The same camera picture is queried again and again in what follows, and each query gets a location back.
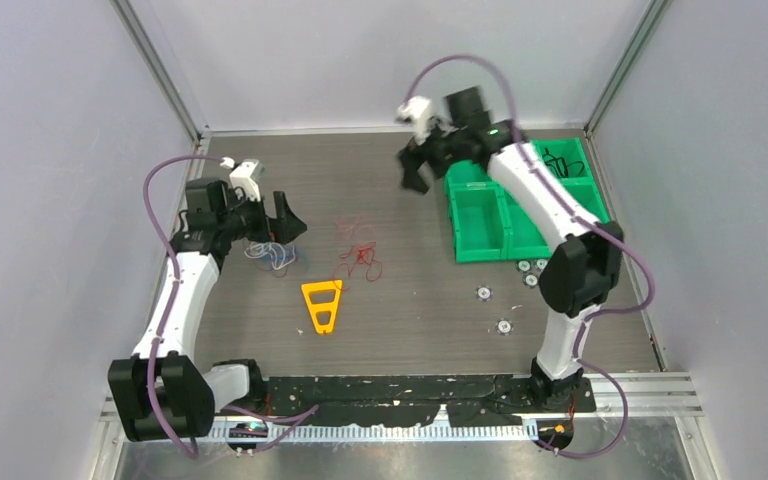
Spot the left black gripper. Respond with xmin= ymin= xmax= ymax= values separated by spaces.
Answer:
xmin=217 ymin=188 xmax=305 ymax=245

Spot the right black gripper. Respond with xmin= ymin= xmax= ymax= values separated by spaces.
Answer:
xmin=398 ymin=112 xmax=468 ymax=194

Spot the black cable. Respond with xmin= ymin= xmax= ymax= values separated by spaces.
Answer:
xmin=541 ymin=148 xmax=589 ymax=180

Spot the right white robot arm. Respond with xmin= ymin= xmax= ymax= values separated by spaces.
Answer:
xmin=396 ymin=87 xmax=624 ymax=411

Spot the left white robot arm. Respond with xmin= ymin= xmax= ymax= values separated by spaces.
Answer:
xmin=107 ymin=177 xmax=307 ymax=442

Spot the green compartment bin tray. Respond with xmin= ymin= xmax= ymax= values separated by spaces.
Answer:
xmin=444 ymin=137 xmax=610 ymax=263

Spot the poker chip centre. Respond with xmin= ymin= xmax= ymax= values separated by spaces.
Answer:
xmin=475 ymin=285 xmax=493 ymax=302

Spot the poker chip lower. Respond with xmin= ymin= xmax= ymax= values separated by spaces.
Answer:
xmin=496 ymin=318 xmax=513 ymax=336

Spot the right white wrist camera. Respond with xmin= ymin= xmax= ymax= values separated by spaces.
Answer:
xmin=396 ymin=96 xmax=436 ymax=145

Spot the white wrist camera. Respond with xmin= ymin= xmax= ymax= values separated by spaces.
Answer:
xmin=396 ymin=96 xmax=436 ymax=145
xmin=220 ymin=156 xmax=264 ymax=202

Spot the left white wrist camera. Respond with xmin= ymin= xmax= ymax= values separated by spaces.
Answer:
xmin=220 ymin=156 xmax=264 ymax=202

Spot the yellow triangular plastic frame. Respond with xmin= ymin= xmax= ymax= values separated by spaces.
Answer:
xmin=300 ymin=279 xmax=343 ymax=335

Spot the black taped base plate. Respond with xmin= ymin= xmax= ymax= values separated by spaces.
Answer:
xmin=242 ymin=374 xmax=596 ymax=428

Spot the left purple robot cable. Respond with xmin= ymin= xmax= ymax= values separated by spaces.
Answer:
xmin=142 ymin=154 xmax=236 ymax=460

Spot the slotted aluminium cable duct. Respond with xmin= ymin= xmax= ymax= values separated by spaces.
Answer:
xmin=198 ymin=423 xmax=558 ymax=444

